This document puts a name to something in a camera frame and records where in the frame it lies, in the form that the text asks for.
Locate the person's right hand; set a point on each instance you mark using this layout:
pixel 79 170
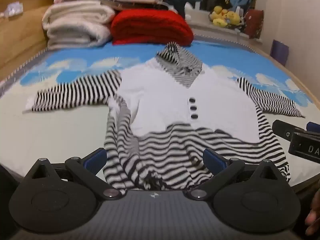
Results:
pixel 314 217

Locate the clear plastic packet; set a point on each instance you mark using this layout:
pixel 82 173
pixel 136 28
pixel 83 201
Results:
pixel 12 10

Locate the cream folded blanket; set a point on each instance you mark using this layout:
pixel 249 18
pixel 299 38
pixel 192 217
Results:
pixel 75 23

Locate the blue white printed bed cover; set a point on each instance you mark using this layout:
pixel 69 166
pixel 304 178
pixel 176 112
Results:
pixel 75 127

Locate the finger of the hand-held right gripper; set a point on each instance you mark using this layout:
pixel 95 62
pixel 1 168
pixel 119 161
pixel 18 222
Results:
pixel 283 129
pixel 313 126

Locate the dark brown folded cloth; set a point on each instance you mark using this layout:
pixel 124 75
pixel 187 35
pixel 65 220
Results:
pixel 140 5

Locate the yellow plush toy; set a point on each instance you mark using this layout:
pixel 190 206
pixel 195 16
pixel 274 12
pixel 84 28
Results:
pixel 225 16

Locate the purple box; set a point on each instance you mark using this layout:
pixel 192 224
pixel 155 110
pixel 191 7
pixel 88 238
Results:
pixel 280 51

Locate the dark red cushion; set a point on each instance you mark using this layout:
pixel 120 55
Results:
pixel 253 22

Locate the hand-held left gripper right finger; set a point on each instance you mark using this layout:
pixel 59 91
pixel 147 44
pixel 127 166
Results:
pixel 214 160

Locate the striped white hooded garment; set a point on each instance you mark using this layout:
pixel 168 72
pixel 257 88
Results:
pixel 160 97

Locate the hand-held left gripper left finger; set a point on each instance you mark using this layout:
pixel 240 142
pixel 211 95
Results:
pixel 96 158

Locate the red folded blanket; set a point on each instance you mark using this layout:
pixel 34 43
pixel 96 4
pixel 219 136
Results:
pixel 152 26

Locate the white window sill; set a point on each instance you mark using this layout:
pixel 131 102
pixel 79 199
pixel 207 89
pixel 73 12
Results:
pixel 200 27

